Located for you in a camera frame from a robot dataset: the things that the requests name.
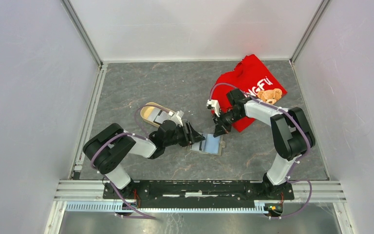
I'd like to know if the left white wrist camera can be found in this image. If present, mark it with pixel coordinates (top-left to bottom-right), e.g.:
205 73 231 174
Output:
170 111 184 126

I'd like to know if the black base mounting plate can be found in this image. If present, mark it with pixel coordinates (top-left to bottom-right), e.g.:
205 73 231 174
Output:
120 180 295 208

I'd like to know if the beige oval tray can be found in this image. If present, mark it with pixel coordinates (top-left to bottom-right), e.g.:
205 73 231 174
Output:
140 102 175 127

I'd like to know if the aluminium frame rail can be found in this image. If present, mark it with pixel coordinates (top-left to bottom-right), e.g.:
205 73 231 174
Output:
55 180 346 214

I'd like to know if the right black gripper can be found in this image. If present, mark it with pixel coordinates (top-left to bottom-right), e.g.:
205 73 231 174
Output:
212 109 243 137

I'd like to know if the red kung fu t-shirt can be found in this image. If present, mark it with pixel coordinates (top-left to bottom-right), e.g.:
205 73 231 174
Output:
210 54 288 133

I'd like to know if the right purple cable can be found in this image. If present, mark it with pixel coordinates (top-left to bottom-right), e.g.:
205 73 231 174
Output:
208 82 314 219

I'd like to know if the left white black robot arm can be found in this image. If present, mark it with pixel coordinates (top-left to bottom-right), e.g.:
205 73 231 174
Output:
82 120 206 199

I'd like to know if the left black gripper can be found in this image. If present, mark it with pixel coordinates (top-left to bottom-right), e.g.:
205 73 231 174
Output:
164 120 205 147

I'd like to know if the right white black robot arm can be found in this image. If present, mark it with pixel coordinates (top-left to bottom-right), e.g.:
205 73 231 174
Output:
206 88 316 199

